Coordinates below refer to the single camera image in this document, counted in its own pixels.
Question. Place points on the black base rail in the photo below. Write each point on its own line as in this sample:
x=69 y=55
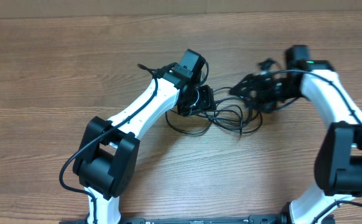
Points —
x=252 y=219

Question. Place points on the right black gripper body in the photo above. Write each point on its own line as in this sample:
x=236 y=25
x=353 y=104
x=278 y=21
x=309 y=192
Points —
x=262 y=90

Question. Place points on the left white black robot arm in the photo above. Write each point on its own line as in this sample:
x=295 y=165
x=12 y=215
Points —
x=106 y=159

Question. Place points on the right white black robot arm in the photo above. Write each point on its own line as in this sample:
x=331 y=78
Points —
x=338 y=166

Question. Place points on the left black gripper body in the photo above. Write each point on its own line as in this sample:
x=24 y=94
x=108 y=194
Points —
x=204 y=99

